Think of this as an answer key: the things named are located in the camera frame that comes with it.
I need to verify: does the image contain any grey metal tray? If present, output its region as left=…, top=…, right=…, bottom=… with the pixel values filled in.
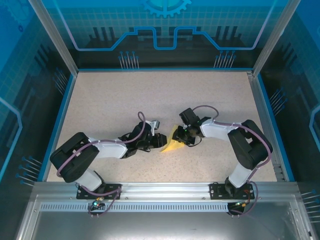
left=14, top=194, right=316, bottom=240

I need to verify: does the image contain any right gripper thin black cable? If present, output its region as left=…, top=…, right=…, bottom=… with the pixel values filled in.
left=186, top=136, right=202, bottom=148

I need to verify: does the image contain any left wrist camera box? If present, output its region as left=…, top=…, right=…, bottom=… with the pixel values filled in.
left=149, top=120, right=162, bottom=132

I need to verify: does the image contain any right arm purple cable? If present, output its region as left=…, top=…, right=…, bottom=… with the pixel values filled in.
left=193, top=104, right=273, bottom=218

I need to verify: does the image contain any aluminium mounting rail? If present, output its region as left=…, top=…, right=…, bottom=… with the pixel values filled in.
left=32, top=181, right=301, bottom=201

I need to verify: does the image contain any slotted grey cable duct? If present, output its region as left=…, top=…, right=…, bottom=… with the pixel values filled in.
left=39, top=202, right=252, bottom=214

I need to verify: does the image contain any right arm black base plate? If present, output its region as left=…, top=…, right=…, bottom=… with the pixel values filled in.
left=209, top=182, right=256, bottom=201

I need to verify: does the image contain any aluminium side rail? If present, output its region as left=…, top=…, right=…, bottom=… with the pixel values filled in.
left=245, top=70, right=289, bottom=183

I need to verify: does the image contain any cable connector with green light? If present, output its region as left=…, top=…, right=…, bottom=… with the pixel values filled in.
left=234, top=198, right=252, bottom=208
left=91, top=196, right=105, bottom=209

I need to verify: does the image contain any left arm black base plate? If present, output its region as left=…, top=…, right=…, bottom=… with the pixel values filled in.
left=76, top=183, right=123, bottom=201

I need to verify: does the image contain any blue table edge frame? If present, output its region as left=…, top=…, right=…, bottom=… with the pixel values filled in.
left=36, top=66, right=296, bottom=183

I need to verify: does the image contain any aluminium frame post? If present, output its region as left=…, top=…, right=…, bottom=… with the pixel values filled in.
left=251, top=0, right=303, bottom=77
left=26, top=0, right=80, bottom=76

